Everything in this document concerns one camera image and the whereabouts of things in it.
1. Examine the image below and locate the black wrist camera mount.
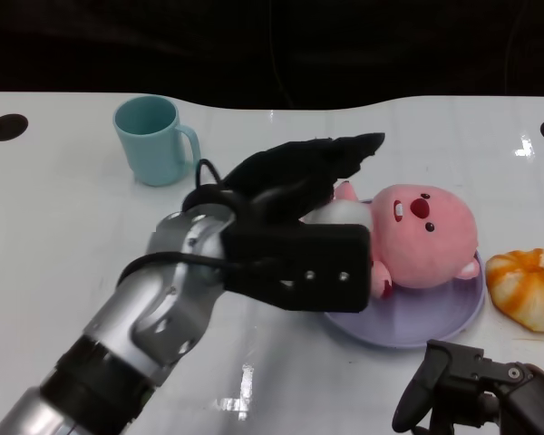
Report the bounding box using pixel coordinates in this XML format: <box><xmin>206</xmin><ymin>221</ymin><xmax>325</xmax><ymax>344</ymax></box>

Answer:
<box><xmin>223</xmin><ymin>221</ymin><xmax>374</xmax><ymax>314</ymax></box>

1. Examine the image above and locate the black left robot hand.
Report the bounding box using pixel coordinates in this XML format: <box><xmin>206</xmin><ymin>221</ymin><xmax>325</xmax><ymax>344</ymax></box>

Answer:
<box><xmin>221</xmin><ymin>132</ymin><xmax>386</xmax><ymax>224</ymax></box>

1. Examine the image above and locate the black backdrop cloth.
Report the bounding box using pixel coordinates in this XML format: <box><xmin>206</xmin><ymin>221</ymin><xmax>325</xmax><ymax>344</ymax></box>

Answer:
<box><xmin>0</xmin><ymin>0</ymin><xmax>544</xmax><ymax>112</ymax></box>

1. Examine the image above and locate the orange white bread toy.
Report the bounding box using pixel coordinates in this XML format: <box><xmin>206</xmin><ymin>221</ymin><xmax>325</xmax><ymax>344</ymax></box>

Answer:
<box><xmin>485</xmin><ymin>247</ymin><xmax>544</xmax><ymax>334</ymax></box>

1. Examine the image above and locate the purple plastic plate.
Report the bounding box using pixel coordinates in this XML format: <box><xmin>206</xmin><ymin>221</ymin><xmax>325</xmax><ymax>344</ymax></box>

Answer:
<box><xmin>321</xmin><ymin>198</ymin><xmax>487</xmax><ymax>350</ymax></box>

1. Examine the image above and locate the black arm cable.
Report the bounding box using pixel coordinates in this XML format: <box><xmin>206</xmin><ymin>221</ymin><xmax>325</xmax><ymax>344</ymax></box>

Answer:
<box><xmin>120</xmin><ymin>158</ymin><xmax>273</xmax><ymax>291</ymax></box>

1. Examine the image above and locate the pink plush doll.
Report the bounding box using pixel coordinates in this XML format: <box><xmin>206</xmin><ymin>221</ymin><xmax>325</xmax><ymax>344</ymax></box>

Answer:
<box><xmin>298</xmin><ymin>179</ymin><xmax>480</xmax><ymax>300</ymax></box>

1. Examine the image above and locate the teal plastic mug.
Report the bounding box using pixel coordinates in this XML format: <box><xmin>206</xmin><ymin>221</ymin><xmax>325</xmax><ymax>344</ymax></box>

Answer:
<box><xmin>112</xmin><ymin>94</ymin><xmax>203</xmax><ymax>188</ymax></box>

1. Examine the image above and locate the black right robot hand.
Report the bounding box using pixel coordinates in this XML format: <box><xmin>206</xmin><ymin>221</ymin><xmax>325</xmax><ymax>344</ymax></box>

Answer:
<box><xmin>392</xmin><ymin>339</ymin><xmax>544</xmax><ymax>435</ymax></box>

